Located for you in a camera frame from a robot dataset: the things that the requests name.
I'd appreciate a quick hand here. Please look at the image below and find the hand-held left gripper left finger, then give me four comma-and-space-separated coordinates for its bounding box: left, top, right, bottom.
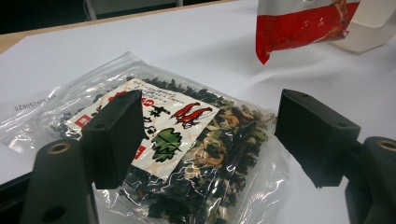
81, 89, 148, 190

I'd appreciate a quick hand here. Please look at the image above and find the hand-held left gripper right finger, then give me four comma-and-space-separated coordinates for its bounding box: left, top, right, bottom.
274, 89, 362, 189

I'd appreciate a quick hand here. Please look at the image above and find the clear bag of dried seaweed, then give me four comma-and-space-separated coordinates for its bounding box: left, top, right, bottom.
0, 50, 292, 224

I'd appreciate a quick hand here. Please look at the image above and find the white divided plastic container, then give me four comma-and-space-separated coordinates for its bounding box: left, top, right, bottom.
330, 0, 396, 54

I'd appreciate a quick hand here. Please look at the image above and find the red and white seasoning packet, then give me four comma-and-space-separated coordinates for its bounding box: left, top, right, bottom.
255, 0, 361, 65

